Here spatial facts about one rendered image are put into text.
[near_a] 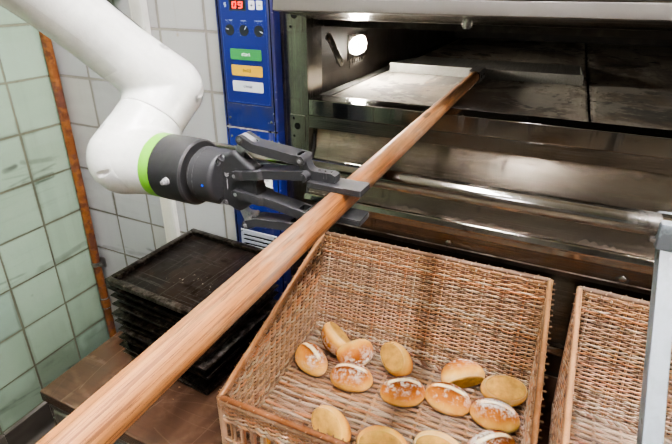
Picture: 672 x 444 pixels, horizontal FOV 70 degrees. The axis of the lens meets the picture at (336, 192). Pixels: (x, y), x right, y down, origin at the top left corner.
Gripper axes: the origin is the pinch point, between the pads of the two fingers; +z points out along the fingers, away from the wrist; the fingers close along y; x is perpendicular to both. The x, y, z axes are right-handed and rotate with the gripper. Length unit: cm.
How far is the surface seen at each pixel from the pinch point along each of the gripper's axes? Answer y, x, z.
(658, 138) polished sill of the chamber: 2, -53, 40
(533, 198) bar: 2.2, -16.1, 21.2
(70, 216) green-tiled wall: 50, -47, -122
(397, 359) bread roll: 55, -36, -1
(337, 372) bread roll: 56, -27, -12
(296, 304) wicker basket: 46, -33, -26
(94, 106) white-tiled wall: 11, -53, -108
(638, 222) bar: 2.8, -15.6, 33.5
